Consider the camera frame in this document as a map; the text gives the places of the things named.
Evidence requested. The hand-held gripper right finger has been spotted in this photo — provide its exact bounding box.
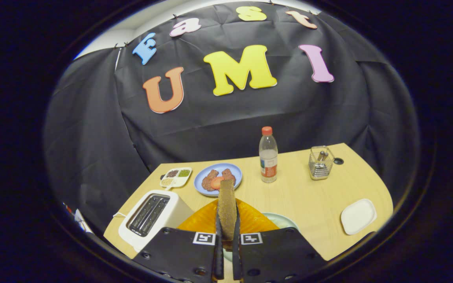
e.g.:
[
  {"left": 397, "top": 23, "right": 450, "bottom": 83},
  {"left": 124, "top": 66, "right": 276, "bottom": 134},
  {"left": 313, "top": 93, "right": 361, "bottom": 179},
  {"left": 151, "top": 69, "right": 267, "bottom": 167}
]
[{"left": 232, "top": 198, "right": 328, "bottom": 283}]

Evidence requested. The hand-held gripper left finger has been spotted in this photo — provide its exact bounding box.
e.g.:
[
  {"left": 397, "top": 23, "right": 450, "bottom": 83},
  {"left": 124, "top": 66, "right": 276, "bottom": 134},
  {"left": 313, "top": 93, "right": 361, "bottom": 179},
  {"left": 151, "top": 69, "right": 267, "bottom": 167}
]
[{"left": 131, "top": 198, "right": 225, "bottom": 283}]

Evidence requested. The brown toast bread slice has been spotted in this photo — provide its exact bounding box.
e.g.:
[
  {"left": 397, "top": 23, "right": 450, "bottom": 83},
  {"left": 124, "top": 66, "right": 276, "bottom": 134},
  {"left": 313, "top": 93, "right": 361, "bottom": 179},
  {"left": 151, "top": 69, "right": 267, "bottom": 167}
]
[{"left": 217, "top": 179, "right": 238, "bottom": 252}]

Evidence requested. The white toaster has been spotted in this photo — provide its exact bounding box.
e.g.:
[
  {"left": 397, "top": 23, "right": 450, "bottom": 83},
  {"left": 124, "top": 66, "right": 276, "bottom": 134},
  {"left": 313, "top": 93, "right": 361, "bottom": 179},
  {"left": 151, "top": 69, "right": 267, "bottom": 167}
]
[{"left": 118, "top": 190, "right": 194, "bottom": 253}]

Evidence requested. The pale green round plate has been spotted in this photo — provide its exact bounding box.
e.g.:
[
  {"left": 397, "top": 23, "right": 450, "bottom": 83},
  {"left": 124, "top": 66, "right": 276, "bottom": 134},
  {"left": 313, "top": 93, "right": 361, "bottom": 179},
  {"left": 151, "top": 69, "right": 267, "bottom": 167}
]
[{"left": 262, "top": 212, "right": 300, "bottom": 232}]

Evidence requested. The white divided seasoning tray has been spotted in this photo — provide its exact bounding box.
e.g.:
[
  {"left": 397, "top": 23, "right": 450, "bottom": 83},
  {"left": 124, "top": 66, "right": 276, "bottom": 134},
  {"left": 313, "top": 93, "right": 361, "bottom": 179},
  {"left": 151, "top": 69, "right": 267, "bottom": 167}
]
[{"left": 160, "top": 167, "right": 193, "bottom": 189}]

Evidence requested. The blue round plate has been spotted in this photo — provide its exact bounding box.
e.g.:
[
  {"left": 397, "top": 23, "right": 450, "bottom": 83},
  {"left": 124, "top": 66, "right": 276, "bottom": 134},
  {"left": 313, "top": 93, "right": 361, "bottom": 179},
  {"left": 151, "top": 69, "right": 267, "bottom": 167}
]
[{"left": 194, "top": 163, "right": 243, "bottom": 197}]

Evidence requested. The clear plastic water bottle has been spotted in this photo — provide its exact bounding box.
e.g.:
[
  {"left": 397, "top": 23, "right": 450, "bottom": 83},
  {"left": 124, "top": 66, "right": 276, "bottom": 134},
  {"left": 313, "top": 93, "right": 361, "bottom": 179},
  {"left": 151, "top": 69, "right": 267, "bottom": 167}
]
[{"left": 259, "top": 126, "right": 278, "bottom": 183}]

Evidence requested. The white square dish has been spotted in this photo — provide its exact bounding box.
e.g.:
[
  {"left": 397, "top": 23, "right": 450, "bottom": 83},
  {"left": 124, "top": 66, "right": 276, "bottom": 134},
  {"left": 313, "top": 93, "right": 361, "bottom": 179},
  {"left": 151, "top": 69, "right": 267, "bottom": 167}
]
[{"left": 340, "top": 198, "right": 378, "bottom": 235}]

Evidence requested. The white and red object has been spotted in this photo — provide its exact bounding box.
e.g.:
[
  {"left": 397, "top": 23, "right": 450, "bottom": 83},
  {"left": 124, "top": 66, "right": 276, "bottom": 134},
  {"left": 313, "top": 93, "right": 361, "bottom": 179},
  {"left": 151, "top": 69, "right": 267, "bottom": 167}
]
[{"left": 63, "top": 202, "right": 93, "bottom": 234}]

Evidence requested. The metal wire basket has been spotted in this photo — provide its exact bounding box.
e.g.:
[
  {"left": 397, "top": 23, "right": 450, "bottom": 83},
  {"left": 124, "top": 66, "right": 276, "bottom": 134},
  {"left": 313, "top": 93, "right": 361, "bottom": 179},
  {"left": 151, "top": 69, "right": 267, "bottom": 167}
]
[{"left": 308, "top": 146, "right": 335, "bottom": 180}]

